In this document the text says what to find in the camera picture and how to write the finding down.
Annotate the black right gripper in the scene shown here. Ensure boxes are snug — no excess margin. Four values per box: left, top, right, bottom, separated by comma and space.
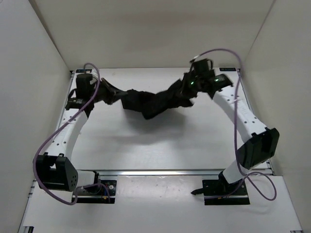
175, 73, 203, 100

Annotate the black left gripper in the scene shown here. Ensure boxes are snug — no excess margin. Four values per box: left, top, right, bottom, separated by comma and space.
91, 76, 128, 103

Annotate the black skirt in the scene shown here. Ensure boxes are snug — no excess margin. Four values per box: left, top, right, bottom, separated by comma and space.
114, 79, 195, 120

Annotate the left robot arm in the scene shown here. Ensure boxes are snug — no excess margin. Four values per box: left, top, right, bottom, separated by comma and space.
35, 74, 127, 192

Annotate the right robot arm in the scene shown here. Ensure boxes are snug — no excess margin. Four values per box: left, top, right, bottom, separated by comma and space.
181, 70, 279, 199

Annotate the right corner label sticker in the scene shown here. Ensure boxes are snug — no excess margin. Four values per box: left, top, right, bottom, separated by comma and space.
219, 67, 236, 72

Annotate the corner label sticker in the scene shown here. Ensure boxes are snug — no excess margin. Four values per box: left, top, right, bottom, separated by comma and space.
75, 69, 92, 73
219, 67, 236, 72

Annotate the left corner label sticker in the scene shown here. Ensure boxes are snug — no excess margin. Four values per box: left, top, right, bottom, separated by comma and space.
75, 69, 92, 73

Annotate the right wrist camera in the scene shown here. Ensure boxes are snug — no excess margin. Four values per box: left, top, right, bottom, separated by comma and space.
190, 59, 213, 74

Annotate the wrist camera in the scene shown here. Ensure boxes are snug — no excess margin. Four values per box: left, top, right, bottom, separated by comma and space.
190, 59, 213, 74
76, 73, 97, 99

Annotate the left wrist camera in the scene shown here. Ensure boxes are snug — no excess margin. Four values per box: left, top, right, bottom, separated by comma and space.
76, 73, 97, 99

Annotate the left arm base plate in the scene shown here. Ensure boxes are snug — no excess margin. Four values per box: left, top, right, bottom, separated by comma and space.
77, 172, 117, 204

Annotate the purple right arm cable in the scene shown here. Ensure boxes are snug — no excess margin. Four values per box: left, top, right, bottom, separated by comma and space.
191, 49, 277, 201

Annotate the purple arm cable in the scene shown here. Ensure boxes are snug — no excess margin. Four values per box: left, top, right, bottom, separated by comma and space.
191, 49, 277, 201
33, 63, 111, 206

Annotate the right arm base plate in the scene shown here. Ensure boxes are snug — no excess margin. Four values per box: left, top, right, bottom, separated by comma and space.
202, 180, 250, 206

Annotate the aluminium table edge rail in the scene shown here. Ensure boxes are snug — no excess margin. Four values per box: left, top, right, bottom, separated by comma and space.
72, 168, 273, 177

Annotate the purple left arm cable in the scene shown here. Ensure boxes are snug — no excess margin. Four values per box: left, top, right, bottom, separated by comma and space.
33, 63, 111, 206

